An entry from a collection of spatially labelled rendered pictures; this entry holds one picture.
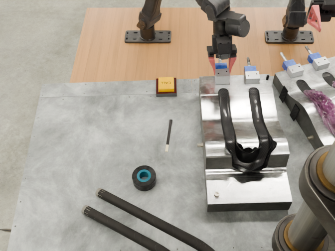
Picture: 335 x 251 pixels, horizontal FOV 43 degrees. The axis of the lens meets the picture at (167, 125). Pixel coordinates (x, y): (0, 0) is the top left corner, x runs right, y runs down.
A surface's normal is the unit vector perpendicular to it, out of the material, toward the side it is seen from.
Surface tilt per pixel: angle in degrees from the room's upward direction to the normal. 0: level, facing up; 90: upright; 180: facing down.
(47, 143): 0
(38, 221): 0
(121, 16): 0
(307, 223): 90
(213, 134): 27
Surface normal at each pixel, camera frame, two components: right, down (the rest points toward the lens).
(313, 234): -0.27, 0.79
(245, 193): -0.04, -0.57
